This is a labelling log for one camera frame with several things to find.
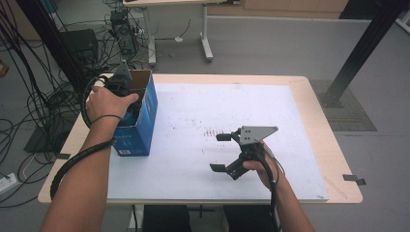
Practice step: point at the white table mat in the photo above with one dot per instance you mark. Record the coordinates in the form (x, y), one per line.
(193, 106)

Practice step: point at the black metal stand post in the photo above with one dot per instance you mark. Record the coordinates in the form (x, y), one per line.
(51, 42)
(367, 42)

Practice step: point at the person's left hand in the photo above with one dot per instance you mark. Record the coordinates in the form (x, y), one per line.
(106, 103)

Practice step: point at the person's leg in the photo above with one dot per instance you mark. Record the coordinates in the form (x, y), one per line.
(248, 219)
(167, 219)

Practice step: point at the black wrist band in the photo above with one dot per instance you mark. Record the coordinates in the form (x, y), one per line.
(106, 116)

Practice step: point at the blue cardboard box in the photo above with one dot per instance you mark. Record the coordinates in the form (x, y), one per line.
(137, 138)

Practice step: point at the white power strip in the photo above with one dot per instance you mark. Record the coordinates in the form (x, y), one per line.
(7, 183)

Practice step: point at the black equipment case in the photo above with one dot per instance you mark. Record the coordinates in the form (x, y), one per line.
(80, 43)

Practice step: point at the person's right hand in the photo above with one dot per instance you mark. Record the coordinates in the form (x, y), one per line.
(269, 170)

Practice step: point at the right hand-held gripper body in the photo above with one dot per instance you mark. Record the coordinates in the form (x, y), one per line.
(254, 133)

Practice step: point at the white background desk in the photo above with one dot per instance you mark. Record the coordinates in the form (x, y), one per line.
(177, 2)

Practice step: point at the person's right leg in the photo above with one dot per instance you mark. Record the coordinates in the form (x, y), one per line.
(248, 219)

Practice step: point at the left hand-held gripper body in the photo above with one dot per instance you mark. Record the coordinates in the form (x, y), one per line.
(121, 83)

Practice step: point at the black floor mat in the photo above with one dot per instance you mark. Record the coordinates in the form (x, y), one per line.
(40, 143)

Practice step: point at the person's left leg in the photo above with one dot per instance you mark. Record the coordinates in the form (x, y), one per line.
(167, 219)

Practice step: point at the black tape strip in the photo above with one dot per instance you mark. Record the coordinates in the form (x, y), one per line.
(353, 178)
(63, 156)

